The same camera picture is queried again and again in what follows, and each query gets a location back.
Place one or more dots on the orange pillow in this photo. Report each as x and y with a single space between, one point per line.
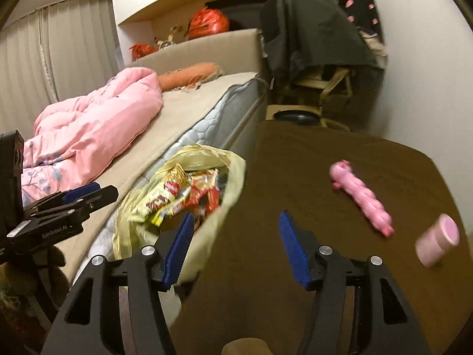
184 75

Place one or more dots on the bed mattress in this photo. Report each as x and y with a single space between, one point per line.
177 118

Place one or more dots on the dark grey jacket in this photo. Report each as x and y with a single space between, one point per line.
314 26

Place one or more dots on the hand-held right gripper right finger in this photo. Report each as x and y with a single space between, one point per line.
293 251

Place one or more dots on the white plush toy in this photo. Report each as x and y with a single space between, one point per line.
170 39

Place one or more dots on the large orange plastic bag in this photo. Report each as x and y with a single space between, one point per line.
208 22

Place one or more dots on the small pink bottle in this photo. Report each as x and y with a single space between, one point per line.
438 240

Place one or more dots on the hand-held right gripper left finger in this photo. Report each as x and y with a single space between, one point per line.
177 247

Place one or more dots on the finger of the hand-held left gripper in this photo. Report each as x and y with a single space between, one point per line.
81 192
103 198

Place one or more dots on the pile of clothes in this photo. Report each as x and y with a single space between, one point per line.
374 44

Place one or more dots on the white panelled wardrobe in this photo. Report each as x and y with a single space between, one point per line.
425 63

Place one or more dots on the black bag pink spots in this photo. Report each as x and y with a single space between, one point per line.
360 11

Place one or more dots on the pink quilt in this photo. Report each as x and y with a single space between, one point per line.
92 125

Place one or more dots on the small orange plastic bag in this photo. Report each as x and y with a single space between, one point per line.
144 51

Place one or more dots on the beige upholstered bed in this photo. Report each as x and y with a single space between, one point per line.
207 50

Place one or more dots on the pink pig toy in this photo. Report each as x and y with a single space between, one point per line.
358 192

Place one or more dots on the pale yellow chip bag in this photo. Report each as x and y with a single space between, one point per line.
166 192

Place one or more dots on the beige curtain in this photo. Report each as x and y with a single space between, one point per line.
74 44

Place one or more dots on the yellow plastic bag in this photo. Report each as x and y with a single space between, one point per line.
229 177

